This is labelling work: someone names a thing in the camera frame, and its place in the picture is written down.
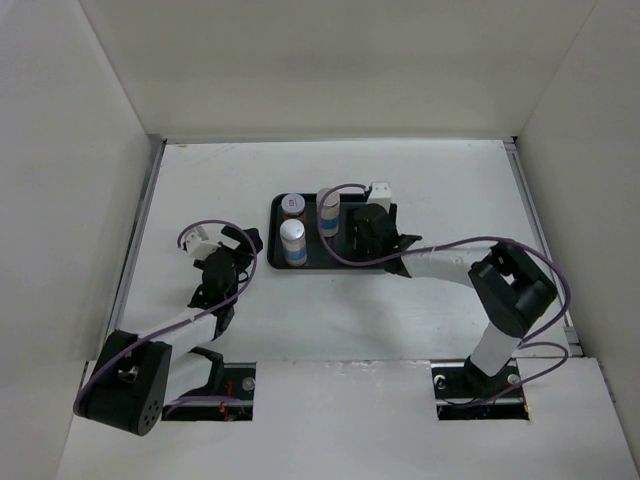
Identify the tall white shaker blue band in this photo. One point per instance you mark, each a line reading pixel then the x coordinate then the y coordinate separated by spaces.
pixel 328 209

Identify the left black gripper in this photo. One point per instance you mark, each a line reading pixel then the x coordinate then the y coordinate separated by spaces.
pixel 243 240

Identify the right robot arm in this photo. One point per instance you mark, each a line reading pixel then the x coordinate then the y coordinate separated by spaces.
pixel 511 288

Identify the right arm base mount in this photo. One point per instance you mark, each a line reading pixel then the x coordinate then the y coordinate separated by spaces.
pixel 463 395

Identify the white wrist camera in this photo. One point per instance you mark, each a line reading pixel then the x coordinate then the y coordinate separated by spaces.
pixel 197 244
pixel 379 193

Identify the black plastic tray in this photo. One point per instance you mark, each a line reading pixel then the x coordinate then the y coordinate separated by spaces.
pixel 343 243

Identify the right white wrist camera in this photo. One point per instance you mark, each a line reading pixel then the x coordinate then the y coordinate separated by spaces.
pixel 379 193

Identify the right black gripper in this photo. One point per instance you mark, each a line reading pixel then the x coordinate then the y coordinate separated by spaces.
pixel 351 232

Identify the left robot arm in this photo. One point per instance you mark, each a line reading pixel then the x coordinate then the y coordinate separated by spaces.
pixel 127 387

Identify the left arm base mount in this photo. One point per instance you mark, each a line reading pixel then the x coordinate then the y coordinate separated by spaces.
pixel 202 386

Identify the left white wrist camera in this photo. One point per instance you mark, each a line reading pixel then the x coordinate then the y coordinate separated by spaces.
pixel 197 244

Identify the brown spice jar white lid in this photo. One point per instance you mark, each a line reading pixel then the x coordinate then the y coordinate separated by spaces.
pixel 293 206

